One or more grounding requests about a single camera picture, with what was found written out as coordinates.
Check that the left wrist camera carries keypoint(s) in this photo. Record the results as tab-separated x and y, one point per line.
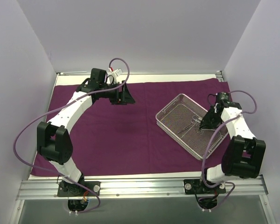
108	76

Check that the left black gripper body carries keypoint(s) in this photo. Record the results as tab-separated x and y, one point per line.
122	94

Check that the silver surgical scissors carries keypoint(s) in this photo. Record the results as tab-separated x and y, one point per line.
196	120

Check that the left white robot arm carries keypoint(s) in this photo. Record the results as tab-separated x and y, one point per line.
53	137

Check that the metal mesh instrument tray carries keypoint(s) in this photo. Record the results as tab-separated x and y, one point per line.
175	116

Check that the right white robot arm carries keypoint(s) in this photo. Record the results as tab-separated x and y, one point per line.
244	154

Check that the front aluminium rail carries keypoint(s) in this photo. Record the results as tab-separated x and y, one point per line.
135	186

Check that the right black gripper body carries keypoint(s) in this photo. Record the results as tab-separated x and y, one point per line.
213	114

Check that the thin silver tweezers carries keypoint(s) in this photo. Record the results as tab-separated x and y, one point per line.
191	125

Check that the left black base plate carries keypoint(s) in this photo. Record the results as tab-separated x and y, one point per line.
66	189

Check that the back aluminium rail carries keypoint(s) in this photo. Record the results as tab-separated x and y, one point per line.
67	73

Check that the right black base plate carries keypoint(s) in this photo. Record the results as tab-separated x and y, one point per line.
197	186

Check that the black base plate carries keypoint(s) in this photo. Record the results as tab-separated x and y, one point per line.
197	186
66	189

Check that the silver surgical forceps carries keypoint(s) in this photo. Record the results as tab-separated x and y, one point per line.
198	130

